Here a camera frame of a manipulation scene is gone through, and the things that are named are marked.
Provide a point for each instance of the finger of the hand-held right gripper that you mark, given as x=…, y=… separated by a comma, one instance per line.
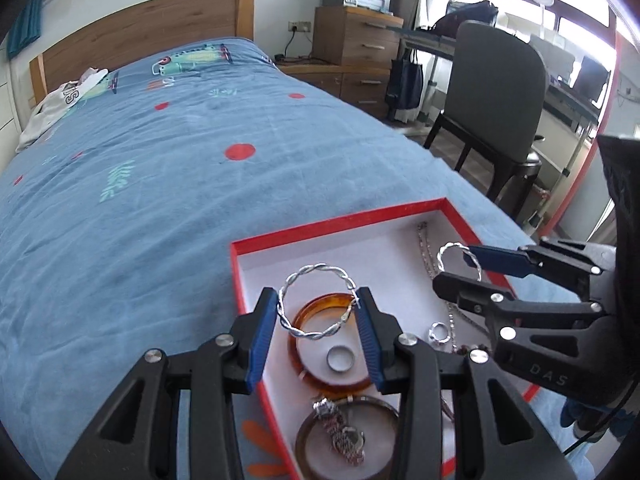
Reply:
x=500, y=260
x=480, y=295

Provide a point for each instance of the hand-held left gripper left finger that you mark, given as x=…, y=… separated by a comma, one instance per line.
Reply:
x=262, y=340

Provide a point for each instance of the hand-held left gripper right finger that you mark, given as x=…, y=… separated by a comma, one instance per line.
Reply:
x=370, y=345

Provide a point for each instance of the large twisted silver bangle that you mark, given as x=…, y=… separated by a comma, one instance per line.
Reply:
x=308, y=335

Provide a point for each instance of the small twisted silver hoop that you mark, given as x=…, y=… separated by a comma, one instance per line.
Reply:
x=452, y=245

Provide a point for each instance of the amber resin bangle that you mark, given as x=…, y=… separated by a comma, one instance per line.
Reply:
x=330, y=386

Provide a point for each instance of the red jewelry box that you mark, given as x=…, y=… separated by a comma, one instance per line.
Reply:
x=310, y=255

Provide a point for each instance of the person's blue trouser leg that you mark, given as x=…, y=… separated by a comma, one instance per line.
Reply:
x=590, y=417

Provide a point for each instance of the thin tortoiseshell bangle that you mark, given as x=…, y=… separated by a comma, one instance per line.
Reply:
x=300, y=447

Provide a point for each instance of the blue printed bedspread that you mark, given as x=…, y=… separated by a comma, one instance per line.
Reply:
x=150, y=210

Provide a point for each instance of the glass top desk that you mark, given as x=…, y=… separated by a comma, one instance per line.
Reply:
x=565, y=100

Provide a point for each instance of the grey upholstered chair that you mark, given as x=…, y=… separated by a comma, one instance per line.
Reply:
x=495, y=85

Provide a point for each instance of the navy tote bag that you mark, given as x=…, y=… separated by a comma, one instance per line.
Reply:
x=405, y=85

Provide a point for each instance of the computer monitor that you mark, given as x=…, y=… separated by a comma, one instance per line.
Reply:
x=590, y=77

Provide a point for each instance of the low wooden bedside table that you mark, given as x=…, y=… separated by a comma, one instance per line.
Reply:
x=350, y=85

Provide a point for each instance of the black bag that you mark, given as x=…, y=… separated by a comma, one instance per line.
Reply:
x=465, y=15

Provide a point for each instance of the white printed garment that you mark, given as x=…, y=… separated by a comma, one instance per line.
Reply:
x=55, y=105

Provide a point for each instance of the wooden headboard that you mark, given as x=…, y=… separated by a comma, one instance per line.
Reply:
x=150, y=35

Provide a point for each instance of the teal curtain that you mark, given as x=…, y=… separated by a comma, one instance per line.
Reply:
x=25, y=25

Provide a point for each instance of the wall power socket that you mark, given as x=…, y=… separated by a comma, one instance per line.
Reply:
x=299, y=26

